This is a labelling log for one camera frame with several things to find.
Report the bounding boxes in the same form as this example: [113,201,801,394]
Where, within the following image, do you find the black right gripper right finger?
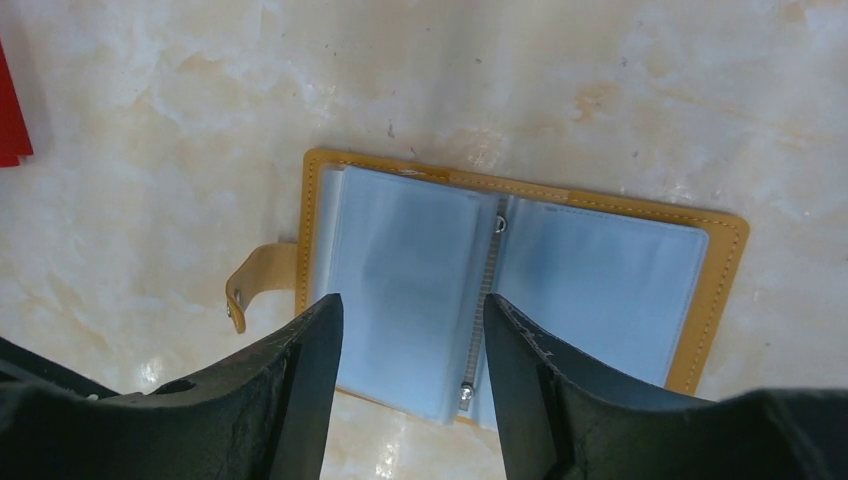
[484,294,847,479]

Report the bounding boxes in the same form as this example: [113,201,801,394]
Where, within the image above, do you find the red white grid card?
[0,50,33,168]

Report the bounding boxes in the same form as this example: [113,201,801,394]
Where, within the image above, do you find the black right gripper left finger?
[1,294,343,479]

